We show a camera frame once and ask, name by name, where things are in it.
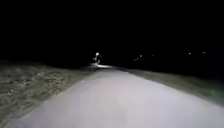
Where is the street lamp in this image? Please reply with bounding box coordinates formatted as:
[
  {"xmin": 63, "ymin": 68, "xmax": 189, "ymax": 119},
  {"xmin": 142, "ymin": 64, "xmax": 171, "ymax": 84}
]
[{"xmin": 92, "ymin": 51, "xmax": 102, "ymax": 65}]

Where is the grey asphalt path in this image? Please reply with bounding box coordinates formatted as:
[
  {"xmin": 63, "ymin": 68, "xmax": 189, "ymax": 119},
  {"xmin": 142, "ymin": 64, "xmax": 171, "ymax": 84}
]
[{"xmin": 7, "ymin": 63, "xmax": 224, "ymax": 128}]

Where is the grass verge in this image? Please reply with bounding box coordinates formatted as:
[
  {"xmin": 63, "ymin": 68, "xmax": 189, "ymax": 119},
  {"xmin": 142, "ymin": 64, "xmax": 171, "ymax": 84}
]
[
  {"xmin": 0, "ymin": 60, "xmax": 98, "ymax": 127},
  {"xmin": 114, "ymin": 66, "xmax": 224, "ymax": 107}
]

